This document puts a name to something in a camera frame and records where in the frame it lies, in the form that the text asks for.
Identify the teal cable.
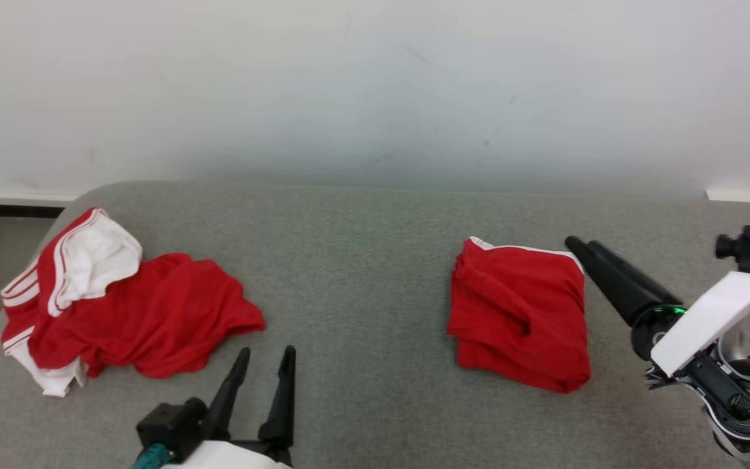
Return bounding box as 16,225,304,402
131,444,172,469

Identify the red white basketball jersey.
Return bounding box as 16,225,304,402
1,208,266,397

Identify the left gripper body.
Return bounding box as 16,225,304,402
219,438,294,467

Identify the thin black cable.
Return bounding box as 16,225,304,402
645,366,676,392

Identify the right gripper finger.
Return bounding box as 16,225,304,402
587,240,683,311
565,236,649,326

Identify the white right camera bracket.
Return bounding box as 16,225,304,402
650,272,750,378

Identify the red shorts white trim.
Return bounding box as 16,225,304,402
447,236,591,394

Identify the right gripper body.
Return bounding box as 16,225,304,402
631,304,688,362

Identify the white left camera bracket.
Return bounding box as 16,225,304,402
173,441,292,469

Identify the white camera bracket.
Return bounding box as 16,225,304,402
173,441,292,469
650,272,750,378

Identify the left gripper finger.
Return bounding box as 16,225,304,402
209,347,251,440
258,345,297,448

